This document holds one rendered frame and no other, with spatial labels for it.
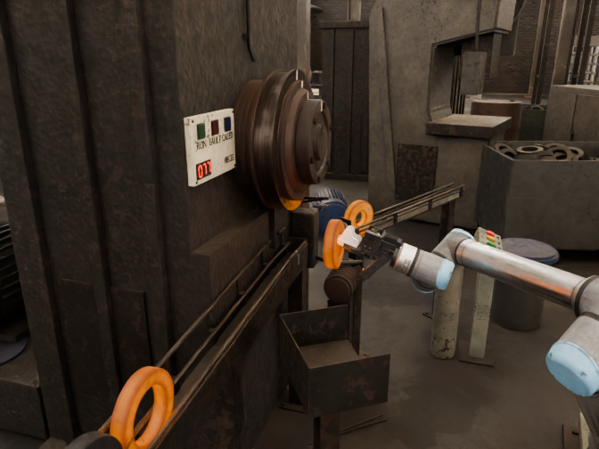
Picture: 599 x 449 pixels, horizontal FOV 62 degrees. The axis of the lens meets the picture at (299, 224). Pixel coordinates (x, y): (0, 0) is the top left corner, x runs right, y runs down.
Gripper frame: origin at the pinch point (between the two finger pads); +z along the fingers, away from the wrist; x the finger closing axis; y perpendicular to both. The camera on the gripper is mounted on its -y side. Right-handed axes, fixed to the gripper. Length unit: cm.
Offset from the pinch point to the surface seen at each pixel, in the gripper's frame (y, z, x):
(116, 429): -19, 17, 82
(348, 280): -32, -6, -41
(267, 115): 30.4, 30.6, 3.1
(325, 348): -21.8, -10.9, 25.4
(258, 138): 23.4, 30.7, 5.4
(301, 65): -36, 287, -866
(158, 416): -26, 15, 68
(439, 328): -55, -52, -76
